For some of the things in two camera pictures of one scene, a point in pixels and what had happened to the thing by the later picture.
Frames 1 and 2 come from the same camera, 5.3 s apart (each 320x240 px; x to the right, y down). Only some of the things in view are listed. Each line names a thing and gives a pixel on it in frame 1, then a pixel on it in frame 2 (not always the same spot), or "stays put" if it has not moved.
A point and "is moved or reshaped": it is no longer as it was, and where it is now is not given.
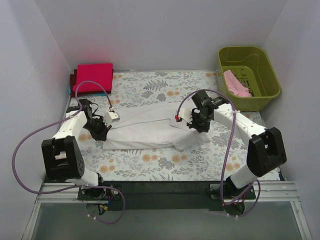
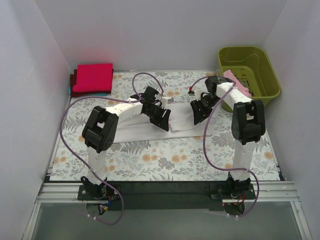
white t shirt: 152,127 is moved or reshaped
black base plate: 163,195 stays put
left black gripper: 100,131 to 159,114
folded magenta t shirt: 100,73 stays put
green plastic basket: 246,77 stays put
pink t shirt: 235,86 stays put
